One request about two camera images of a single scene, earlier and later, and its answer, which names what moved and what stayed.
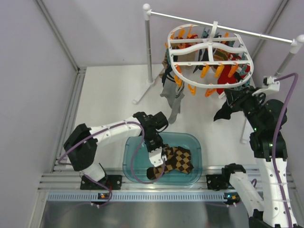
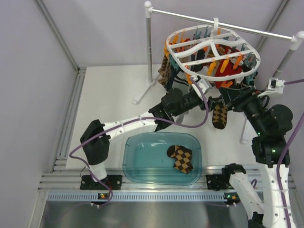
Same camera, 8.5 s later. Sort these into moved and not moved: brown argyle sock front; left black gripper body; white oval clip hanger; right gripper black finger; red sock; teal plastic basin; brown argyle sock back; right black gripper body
Moved: left black gripper body; red sock; brown argyle sock front; white oval clip hanger
Not moved: right black gripper body; teal plastic basin; brown argyle sock back; right gripper black finger
